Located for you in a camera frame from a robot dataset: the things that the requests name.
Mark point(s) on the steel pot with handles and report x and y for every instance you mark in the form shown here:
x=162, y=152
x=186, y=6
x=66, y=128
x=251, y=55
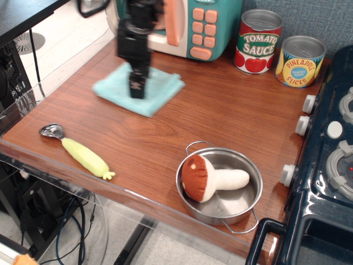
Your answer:
x=226, y=207

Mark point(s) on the teal toy microwave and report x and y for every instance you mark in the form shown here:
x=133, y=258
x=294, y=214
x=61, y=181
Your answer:
x=198, y=30

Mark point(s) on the pineapple slices can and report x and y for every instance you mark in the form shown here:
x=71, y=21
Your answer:
x=300, y=61

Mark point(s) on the black side desk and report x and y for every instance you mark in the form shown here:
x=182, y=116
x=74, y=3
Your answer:
x=19, y=16

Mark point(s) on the dark blue toy stove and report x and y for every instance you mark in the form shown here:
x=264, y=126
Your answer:
x=318, y=212

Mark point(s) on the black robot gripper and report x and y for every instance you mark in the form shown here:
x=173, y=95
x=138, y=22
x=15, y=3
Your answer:
x=133, y=30

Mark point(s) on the white stove knob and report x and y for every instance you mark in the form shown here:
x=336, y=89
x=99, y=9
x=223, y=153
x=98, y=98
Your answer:
x=287, y=175
x=308, y=104
x=302, y=125

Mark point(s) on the white stove knob upper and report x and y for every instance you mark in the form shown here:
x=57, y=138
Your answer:
x=308, y=104

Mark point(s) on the plush brown mushroom toy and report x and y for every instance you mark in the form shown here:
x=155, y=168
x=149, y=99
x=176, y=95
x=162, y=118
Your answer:
x=201, y=180

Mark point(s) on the clear acrylic table guard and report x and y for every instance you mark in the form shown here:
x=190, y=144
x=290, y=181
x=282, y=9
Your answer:
x=144, y=153

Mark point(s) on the tomato sauce can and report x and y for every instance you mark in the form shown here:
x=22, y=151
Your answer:
x=259, y=34

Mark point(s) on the teal cloth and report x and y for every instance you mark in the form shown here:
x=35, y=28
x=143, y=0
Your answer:
x=160, y=88

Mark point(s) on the black computer tower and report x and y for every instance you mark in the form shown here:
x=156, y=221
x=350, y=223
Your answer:
x=14, y=80

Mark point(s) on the white stove knob lower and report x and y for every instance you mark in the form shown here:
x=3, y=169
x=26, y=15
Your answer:
x=287, y=175

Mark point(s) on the spoon with yellow-green handle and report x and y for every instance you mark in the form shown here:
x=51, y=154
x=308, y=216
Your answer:
x=86, y=157

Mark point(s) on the white stove knob middle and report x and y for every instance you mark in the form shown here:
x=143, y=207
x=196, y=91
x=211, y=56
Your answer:
x=302, y=125

